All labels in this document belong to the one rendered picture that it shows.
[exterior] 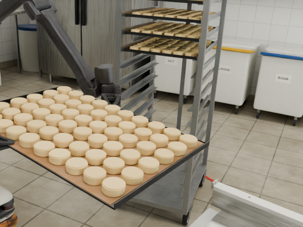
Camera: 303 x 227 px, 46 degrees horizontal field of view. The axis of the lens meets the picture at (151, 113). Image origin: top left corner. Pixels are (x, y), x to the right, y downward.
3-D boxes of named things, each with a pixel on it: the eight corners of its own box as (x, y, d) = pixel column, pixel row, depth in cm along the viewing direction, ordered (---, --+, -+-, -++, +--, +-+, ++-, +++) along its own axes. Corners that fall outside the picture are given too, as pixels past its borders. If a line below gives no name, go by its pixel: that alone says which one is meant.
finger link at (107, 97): (121, 121, 120) (119, 111, 129) (122, 101, 117) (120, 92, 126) (101, 121, 119) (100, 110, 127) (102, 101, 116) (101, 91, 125)
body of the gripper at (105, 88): (119, 113, 128) (117, 106, 134) (120, 86, 124) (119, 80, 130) (101, 113, 126) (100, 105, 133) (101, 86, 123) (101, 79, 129)
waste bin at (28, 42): (61, 67, 577) (60, 26, 554) (38, 74, 531) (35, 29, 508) (35, 63, 598) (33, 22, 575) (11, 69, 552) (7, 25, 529)
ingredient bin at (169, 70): (147, 99, 449) (150, 37, 422) (165, 87, 505) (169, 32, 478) (187, 106, 431) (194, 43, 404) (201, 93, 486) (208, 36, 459)
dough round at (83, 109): (75, 114, 110) (75, 107, 110) (80, 108, 115) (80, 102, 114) (90, 116, 110) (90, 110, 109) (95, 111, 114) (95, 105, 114)
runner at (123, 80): (124, 84, 195) (124, 79, 194) (119, 84, 196) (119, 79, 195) (159, 63, 253) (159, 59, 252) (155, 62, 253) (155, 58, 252)
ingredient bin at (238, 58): (195, 108, 425) (202, 44, 398) (209, 95, 480) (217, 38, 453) (240, 117, 405) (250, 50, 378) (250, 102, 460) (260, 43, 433)
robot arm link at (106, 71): (98, 88, 143) (84, 96, 136) (94, 61, 138) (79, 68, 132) (123, 91, 137) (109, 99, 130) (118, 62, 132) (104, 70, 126)
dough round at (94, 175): (93, 170, 82) (94, 163, 81) (110, 179, 79) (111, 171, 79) (78, 179, 78) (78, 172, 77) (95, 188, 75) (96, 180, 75)
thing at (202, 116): (189, 143, 194) (189, 137, 193) (184, 141, 195) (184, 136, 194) (209, 107, 251) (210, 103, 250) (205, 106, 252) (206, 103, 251)
